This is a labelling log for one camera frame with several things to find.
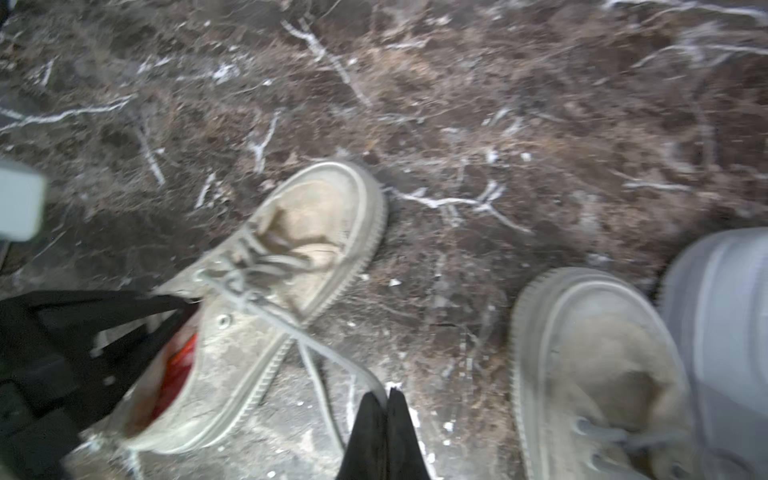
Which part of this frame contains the red insole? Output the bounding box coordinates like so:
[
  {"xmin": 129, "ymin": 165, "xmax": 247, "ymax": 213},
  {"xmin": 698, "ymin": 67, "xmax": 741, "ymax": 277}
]
[{"xmin": 149, "ymin": 333, "xmax": 198, "ymax": 422}]

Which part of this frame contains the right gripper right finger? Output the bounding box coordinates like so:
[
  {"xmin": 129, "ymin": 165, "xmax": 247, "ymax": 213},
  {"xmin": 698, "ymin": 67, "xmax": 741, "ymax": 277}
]
[{"xmin": 387, "ymin": 388, "xmax": 430, "ymax": 480}]

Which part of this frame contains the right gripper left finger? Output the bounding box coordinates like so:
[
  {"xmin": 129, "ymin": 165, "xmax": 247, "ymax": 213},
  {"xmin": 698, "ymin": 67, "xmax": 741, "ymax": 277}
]
[{"xmin": 336, "ymin": 392, "xmax": 397, "ymax": 480}]

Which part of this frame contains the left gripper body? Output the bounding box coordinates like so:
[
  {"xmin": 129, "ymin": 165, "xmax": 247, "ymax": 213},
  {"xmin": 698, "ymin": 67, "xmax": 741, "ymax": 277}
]
[{"xmin": 1, "ymin": 290, "xmax": 198, "ymax": 479}]

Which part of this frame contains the beige sneaker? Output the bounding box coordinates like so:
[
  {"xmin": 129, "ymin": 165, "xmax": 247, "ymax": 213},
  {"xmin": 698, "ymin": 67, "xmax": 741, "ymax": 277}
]
[
  {"xmin": 509, "ymin": 267, "xmax": 705, "ymax": 479},
  {"xmin": 108, "ymin": 160, "xmax": 388, "ymax": 454}
]

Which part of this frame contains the white sneaker inner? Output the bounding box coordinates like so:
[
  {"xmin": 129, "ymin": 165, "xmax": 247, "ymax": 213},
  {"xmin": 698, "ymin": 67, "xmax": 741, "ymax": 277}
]
[{"xmin": 657, "ymin": 227, "xmax": 767, "ymax": 479}]

